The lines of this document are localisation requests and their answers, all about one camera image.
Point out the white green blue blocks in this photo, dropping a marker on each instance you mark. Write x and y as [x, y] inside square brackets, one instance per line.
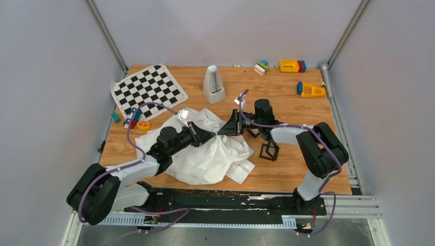
[261, 67]

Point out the white button-up shirt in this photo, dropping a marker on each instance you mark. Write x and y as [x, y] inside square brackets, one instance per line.
[209, 164]

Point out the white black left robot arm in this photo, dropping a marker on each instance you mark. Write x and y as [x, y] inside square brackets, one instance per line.
[102, 190]

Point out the yellow orange round toy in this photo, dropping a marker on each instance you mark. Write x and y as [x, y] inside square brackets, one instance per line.
[144, 126]

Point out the blue red toy car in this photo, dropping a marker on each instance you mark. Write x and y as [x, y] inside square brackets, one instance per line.
[132, 119]

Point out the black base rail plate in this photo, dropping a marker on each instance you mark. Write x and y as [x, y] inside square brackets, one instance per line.
[220, 206]

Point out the grey metal corner pipe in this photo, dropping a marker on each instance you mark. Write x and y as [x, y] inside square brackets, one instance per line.
[324, 68]

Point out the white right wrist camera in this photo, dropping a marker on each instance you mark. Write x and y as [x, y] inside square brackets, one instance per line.
[240, 102]

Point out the yellow blue triangular toy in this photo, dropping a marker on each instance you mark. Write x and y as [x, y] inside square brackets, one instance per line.
[307, 90]

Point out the black square frame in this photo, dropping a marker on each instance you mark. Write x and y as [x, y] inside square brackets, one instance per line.
[254, 132]

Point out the white metronome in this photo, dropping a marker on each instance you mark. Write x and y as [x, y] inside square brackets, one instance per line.
[213, 88]

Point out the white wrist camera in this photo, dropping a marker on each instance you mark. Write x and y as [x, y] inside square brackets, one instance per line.
[240, 102]
[181, 117]

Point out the black square frame box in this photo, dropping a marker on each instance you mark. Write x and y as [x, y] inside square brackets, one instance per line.
[269, 151]

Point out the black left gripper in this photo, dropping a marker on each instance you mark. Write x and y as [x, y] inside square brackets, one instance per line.
[199, 136]

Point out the black white checkerboard mat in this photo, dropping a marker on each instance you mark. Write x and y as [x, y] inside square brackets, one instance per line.
[152, 84]

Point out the yellow red blue block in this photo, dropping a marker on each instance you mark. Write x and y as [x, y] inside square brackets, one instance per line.
[293, 66]

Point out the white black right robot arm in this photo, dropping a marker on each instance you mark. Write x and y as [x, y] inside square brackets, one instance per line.
[323, 152]

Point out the white slotted cable duct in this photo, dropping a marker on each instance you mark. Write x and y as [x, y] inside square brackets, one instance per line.
[143, 220]

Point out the teal small block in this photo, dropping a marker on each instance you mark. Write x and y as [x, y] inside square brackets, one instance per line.
[115, 117]

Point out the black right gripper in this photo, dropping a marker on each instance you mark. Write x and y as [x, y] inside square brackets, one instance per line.
[230, 128]

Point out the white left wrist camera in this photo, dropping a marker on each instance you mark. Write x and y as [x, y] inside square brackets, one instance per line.
[181, 117]

